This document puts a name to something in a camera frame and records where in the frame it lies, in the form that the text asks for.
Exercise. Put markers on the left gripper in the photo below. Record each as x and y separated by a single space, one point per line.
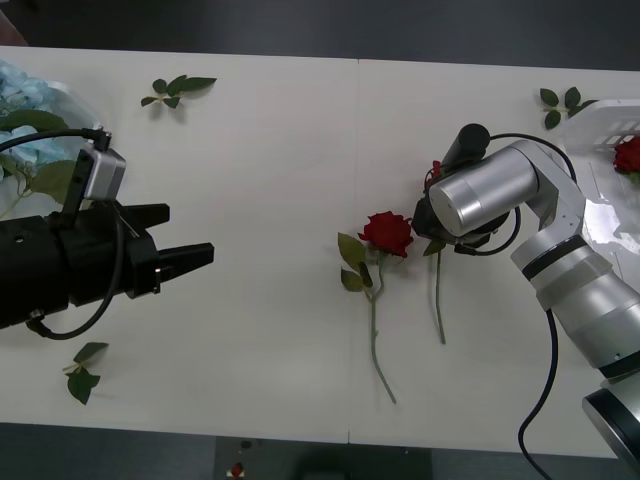
100 260

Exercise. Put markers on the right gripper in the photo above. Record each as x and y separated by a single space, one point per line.
424 220

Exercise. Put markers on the red rose with green stem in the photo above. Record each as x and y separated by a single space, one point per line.
627 155
387 235
440 300

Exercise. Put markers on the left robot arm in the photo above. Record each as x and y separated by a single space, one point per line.
30 270

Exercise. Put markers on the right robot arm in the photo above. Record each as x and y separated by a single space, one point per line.
565 280

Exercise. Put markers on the green leaf twig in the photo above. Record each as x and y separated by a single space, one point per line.
177 86
552 119
80 385

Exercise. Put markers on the pale blue flower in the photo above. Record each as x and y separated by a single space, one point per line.
22 87
35 147

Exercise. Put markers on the shallow white box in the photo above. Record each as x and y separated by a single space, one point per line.
600 125
75 97

